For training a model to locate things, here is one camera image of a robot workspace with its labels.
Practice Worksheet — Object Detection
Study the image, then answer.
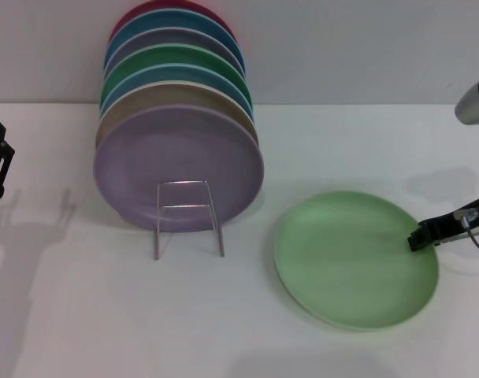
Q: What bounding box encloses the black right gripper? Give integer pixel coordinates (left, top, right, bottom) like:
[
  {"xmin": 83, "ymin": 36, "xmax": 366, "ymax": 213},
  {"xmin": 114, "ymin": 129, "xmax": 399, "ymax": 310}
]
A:
[{"xmin": 407, "ymin": 192, "xmax": 479, "ymax": 254}]

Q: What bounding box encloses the light green plate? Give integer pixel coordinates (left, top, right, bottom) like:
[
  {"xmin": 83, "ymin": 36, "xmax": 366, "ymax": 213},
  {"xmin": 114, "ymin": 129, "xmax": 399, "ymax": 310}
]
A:
[{"xmin": 273, "ymin": 190, "xmax": 440, "ymax": 334}]

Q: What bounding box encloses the lilac plate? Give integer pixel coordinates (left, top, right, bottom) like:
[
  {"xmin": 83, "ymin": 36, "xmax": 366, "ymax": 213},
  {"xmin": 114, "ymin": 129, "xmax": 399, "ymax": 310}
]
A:
[{"xmin": 92, "ymin": 104, "xmax": 265, "ymax": 233}]

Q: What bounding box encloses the beige plate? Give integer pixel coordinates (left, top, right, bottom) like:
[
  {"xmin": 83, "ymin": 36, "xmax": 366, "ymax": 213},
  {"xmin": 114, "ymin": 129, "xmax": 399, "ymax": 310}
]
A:
[{"xmin": 95, "ymin": 80, "xmax": 260, "ymax": 150}]

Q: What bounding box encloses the light blue plate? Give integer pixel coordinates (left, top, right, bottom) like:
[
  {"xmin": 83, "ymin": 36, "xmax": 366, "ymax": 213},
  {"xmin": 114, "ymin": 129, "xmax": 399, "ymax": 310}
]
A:
[{"xmin": 98, "ymin": 63, "xmax": 255, "ymax": 119}]

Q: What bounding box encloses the dark green plate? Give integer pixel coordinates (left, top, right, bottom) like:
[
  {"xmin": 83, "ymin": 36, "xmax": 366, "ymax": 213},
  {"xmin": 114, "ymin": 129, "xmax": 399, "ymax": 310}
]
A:
[{"xmin": 98, "ymin": 43, "xmax": 251, "ymax": 108}]

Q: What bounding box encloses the crimson plate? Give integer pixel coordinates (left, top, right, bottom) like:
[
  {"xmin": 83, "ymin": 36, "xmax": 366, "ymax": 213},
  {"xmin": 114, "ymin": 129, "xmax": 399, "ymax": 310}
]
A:
[{"xmin": 107, "ymin": 0, "xmax": 239, "ymax": 44}]

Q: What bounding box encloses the grey lavender plate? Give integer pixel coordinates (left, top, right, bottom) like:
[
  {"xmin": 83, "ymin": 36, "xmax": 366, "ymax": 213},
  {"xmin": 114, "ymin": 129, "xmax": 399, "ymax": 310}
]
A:
[{"xmin": 102, "ymin": 27, "xmax": 247, "ymax": 78}]

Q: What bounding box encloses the teal blue plate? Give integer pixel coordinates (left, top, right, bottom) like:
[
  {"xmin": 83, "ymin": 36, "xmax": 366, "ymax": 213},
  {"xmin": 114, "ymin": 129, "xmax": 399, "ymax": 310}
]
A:
[{"xmin": 103, "ymin": 8, "xmax": 247, "ymax": 76}]

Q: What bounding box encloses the silver right arm cable connector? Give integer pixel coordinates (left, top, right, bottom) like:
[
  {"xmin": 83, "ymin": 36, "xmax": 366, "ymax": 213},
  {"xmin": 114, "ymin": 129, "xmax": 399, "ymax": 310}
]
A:
[{"xmin": 454, "ymin": 208, "xmax": 479, "ymax": 228}]

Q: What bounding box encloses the dark right arm cable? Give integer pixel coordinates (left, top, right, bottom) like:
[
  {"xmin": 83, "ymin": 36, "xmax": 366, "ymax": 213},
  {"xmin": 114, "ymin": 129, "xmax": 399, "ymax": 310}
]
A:
[{"xmin": 466, "ymin": 224, "xmax": 479, "ymax": 254}]

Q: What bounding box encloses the metal wire plate rack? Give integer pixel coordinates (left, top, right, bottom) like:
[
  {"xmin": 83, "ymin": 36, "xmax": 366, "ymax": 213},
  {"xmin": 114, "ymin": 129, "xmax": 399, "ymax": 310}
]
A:
[{"xmin": 151, "ymin": 180, "xmax": 226, "ymax": 261}]

